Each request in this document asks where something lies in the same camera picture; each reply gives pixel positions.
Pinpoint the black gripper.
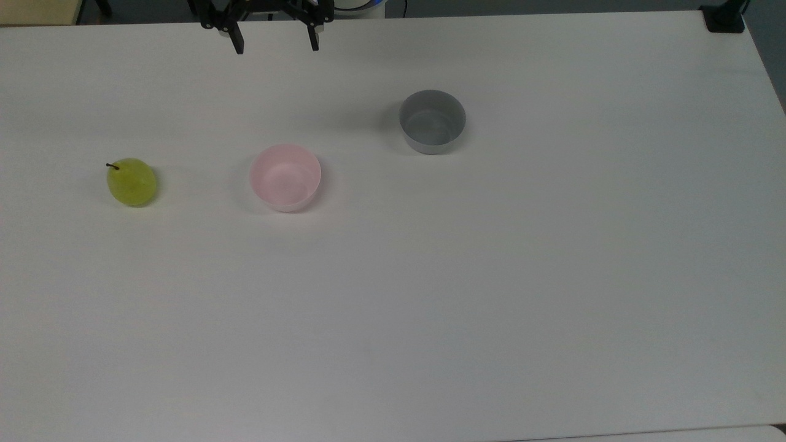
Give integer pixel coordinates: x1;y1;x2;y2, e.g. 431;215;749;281
187;0;336;55

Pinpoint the green apple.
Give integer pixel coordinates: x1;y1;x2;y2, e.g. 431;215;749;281
106;157;158;208

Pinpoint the pink bowl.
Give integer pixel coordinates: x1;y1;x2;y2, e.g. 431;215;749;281
249;144;322;213

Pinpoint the grey bowl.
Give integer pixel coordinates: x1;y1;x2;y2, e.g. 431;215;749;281
399;90;467;155

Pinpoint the light wooden table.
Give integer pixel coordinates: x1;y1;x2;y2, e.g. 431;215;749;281
0;0;84;27

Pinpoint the black stand base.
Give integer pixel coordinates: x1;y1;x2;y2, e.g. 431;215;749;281
700;0;752;34

